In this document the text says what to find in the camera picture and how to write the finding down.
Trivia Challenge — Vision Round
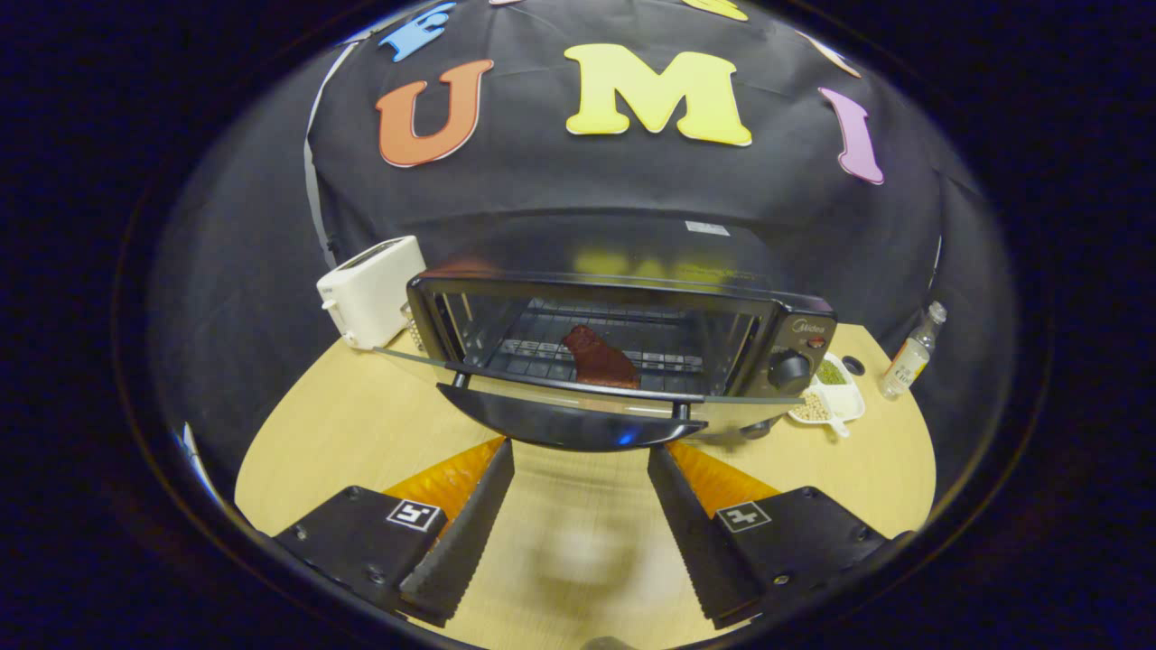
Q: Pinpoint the red meat slice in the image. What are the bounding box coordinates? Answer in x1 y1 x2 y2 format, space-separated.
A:
561 324 642 391

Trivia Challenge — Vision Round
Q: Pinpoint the black toaster oven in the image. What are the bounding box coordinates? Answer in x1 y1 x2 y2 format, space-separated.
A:
375 212 839 452

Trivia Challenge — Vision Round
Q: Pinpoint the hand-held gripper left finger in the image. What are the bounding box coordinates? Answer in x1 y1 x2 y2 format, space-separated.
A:
271 438 516 627

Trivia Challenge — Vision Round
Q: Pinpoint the white toaster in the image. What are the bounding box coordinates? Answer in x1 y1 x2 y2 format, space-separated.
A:
316 236 427 351

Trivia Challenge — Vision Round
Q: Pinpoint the white divided seasoning dish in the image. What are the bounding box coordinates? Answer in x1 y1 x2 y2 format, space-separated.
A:
788 352 866 439

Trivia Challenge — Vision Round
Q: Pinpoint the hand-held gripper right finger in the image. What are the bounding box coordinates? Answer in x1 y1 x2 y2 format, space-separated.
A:
648 440 895 628

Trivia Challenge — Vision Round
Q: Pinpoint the small clear glass bottle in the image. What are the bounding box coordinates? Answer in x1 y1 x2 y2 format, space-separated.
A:
878 301 948 401

